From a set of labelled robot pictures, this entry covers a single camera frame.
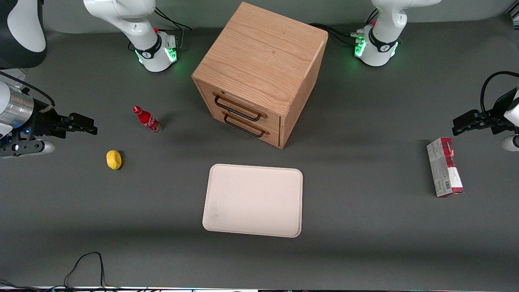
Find black right arm base cables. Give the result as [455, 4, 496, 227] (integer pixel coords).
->
[128, 6, 193, 52]

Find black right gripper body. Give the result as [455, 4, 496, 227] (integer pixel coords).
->
[25, 100, 70, 140]

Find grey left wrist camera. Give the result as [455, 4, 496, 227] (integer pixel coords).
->
[500, 135, 519, 152]

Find long black drawer handle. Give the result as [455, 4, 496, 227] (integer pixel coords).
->
[213, 94, 263, 122]

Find wooden drawer cabinet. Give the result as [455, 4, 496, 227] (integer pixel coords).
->
[191, 1, 329, 150]

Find black arm base cables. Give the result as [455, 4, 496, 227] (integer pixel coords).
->
[128, 6, 193, 52]
[308, 7, 380, 47]

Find black looped floor cable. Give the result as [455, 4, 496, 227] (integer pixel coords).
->
[0, 251, 163, 292]

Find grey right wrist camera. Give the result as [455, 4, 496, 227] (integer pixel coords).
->
[0, 140, 56, 159]

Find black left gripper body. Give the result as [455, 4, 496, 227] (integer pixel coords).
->
[489, 87, 519, 135]

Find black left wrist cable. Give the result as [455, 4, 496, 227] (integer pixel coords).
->
[480, 71, 519, 116]

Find yellow lemon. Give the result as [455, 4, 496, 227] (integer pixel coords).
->
[106, 150, 122, 171]

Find black left arm base cables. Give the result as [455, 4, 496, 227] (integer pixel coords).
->
[308, 7, 380, 47]

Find red and white carton box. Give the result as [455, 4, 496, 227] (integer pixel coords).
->
[426, 137, 465, 198]

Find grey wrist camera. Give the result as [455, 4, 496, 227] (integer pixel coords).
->
[500, 135, 519, 152]
[0, 140, 56, 159]

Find red coke bottle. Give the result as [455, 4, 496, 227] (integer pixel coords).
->
[132, 105, 163, 134]

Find beige rectangular tray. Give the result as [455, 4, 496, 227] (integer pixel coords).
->
[202, 163, 304, 238]

